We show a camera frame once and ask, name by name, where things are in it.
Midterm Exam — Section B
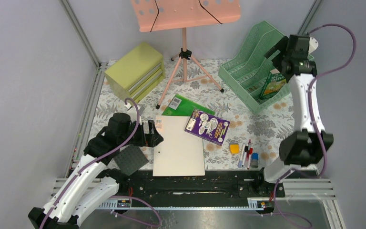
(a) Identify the yellow-green drawer cabinet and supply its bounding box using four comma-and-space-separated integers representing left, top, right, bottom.
105, 42, 165, 103

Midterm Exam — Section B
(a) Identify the floral tablecloth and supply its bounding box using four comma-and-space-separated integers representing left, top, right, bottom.
90, 59, 318, 171

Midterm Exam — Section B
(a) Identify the yellow eraser block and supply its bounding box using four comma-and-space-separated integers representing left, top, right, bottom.
229, 143, 241, 155

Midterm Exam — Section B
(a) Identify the black pen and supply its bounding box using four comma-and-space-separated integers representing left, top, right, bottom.
241, 145, 249, 167

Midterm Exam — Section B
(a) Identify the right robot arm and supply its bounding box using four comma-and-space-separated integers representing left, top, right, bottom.
254, 35, 334, 197

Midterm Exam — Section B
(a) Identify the purple puzzle book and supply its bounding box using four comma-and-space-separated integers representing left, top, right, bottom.
184, 109, 231, 146

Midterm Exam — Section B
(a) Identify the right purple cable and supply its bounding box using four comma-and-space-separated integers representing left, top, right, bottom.
273, 23, 357, 229

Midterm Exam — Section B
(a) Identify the red marker pen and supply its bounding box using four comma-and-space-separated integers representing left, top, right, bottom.
246, 140, 253, 170

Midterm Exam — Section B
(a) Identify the dark grey studded plate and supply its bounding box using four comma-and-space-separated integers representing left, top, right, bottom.
114, 145, 149, 176

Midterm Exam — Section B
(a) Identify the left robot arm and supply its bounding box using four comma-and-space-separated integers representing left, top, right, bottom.
28, 113, 163, 229

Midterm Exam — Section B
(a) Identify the grey cable duct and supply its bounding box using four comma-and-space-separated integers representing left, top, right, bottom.
98, 198, 275, 211

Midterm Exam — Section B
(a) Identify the green transparent folder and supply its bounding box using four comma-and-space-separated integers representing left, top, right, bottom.
162, 94, 215, 116

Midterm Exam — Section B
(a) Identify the pink music stand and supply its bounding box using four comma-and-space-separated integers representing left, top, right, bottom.
131, 0, 241, 109

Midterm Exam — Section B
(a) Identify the purple cable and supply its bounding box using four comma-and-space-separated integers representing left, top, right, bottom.
273, 23, 357, 229
39, 98, 163, 229

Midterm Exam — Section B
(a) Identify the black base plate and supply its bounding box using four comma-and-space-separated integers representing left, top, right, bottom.
97, 169, 285, 208

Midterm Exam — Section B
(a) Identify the blue white marker pen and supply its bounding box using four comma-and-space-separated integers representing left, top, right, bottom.
238, 143, 246, 168

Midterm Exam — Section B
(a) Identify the green puzzle book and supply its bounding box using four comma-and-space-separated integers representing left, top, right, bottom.
259, 69, 286, 100

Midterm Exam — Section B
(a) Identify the green file organizer rack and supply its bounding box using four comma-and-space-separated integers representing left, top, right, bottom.
218, 21, 290, 115

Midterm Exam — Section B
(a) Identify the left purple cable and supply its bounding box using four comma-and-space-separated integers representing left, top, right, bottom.
39, 98, 163, 229

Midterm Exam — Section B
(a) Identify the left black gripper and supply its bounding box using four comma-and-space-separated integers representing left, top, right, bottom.
119, 119, 163, 147

